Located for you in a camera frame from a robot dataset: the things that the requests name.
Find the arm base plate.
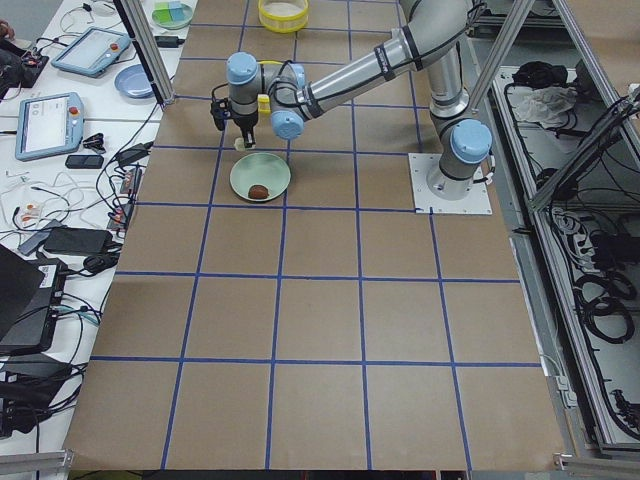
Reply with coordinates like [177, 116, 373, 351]
[408, 153, 493, 216]

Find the middle yellow steamer basket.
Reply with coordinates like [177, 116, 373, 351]
[257, 94, 271, 117]

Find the yellow steamer basket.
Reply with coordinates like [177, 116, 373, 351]
[257, 94, 271, 117]
[258, 0, 309, 34]

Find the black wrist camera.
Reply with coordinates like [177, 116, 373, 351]
[210, 97, 231, 132]

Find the white bun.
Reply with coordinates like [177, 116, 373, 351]
[234, 138, 255, 151]

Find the black phone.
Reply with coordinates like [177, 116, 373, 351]
[65, 154, 104, 170]

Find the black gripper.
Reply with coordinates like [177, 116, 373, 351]
[233, 112, 258, 149]

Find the near teach pendant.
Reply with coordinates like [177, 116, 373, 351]
[15, 92, 84, 162]

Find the light green plate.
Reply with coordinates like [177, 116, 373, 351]
[229, 152, 291, 202]

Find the right yellow steamer basket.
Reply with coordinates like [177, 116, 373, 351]
[258, 0, 309, 34]

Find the far teach pendant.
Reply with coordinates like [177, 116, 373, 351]
[51, 27, 131, 78]

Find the brown bun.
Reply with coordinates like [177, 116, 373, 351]
[248, 184, 269, 201]

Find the green plate with blocks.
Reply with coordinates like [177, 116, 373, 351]
[151, 1, 194, 30]

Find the black power brick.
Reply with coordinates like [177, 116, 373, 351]
[43, 227, 112, 256]

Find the black power adapter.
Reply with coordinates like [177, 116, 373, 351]
[154, 35, 185, 48]

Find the blue plate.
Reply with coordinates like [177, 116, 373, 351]
[114, 64, 154, 99]

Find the aluminium frame post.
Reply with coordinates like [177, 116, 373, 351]
[114, 0, 175, 108]

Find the crumpled white cloth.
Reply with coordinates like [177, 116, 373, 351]
[514, 86, 577, 129]

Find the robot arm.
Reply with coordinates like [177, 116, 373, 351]
[211, 1, 486, 153]

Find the black laptop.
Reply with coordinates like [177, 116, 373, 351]
[1, 247, 67, 356]

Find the teach pendant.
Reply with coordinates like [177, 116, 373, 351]
[15, 92, 84, 162]
[51, 27, 131, 78]

